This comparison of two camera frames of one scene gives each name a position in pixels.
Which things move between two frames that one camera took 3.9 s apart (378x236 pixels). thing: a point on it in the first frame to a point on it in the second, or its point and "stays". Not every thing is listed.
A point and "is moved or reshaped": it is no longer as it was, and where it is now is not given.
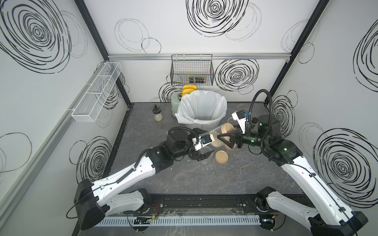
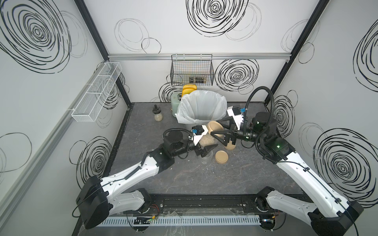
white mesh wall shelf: (89, 106) stays
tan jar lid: (228, 147) stays
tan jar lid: (227, 128) is moved or reshaped
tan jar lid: (221, 157) stays
